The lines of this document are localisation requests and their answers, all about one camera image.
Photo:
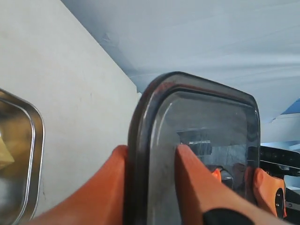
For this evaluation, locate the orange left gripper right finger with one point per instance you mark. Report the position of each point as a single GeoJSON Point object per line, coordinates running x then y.
{"type": "Point", "coordinates": [203, 200]}

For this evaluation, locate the stainless steel lunch box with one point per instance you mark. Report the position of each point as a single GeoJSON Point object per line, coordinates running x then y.
{"type": "Point", "coordinates": [23, 132]}

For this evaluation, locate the dark transparent lunch box lid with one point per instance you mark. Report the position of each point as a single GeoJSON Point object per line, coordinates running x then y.
{"type": "Point", "coordinates": [220, 124]}

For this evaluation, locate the yellow cheese block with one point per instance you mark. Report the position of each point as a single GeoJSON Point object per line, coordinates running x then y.
{"type": "Point", "coordinates": [5, 156]}

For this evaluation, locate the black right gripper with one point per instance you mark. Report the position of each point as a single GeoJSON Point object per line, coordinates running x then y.
{"type": "Point", "coordinates": [271, 193]}

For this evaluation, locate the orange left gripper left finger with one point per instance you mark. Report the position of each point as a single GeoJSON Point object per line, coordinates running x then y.
{"type": "Point", "coordinates": [98, 202]}

